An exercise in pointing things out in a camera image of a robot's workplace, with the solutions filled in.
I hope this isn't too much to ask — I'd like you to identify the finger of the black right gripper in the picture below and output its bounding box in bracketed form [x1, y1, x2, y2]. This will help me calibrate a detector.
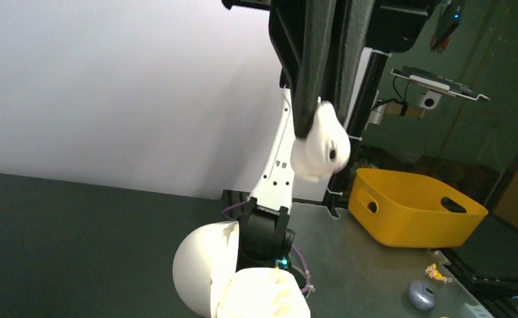
[329, 0, 374, 123]
[268, 1, 336, 139]

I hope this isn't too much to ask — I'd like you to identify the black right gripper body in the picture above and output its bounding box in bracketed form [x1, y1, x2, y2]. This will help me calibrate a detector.
[222, 0, 440, 54]

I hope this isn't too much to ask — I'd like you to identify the white earbud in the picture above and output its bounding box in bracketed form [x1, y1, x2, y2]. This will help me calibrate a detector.
[290, 101, 351, 182]

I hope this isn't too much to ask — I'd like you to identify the white earbud charging case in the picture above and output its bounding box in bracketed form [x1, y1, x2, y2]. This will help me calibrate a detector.
[172, 221, 311, 318]

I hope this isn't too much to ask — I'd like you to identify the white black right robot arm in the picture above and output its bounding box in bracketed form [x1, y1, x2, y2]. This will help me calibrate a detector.
[224, 1, 437, 270]

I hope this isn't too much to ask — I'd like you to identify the white webcam under tray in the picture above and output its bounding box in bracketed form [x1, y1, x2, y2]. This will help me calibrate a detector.
[418, 90, 442, 110]

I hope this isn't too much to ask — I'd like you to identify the yellow plastic basket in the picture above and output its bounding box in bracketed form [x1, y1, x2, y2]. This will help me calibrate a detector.
[348, 168, 488, 248]

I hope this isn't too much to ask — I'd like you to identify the small yellow toy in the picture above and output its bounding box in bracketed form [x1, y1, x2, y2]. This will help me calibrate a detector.
[425, 263, 452, 284]

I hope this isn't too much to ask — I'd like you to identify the grey computer mouse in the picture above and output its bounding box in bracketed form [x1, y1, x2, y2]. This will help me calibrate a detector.
[407, 280, 437, 311]

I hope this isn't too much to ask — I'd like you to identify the black monitor on mount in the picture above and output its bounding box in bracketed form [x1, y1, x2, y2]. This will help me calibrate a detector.
[430, 0, 465, 53]

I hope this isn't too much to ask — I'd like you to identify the black front frame post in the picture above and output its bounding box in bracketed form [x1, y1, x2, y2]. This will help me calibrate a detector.
[322, 48, 390, 217]

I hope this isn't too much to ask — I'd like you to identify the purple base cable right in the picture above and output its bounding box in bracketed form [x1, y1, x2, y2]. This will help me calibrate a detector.
[222, 201, 316, 295]

